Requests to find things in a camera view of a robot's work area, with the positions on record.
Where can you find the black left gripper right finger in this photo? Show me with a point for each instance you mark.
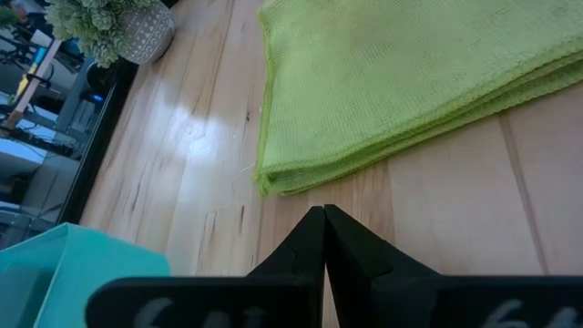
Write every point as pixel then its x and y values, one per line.
pixel 387 296

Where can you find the teal plastic bin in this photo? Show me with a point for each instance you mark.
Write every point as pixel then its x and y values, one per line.
pixel 82 273

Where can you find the wooden beam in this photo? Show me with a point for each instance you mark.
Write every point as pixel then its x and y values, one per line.
pixel 32 86

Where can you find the lime green microfiber towel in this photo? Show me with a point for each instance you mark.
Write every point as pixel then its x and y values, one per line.
pixel 387 82

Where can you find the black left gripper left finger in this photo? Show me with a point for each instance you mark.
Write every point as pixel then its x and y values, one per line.
pixel 273 296

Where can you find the green plant in grey pot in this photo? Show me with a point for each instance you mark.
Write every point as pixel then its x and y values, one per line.
pixel 118 27

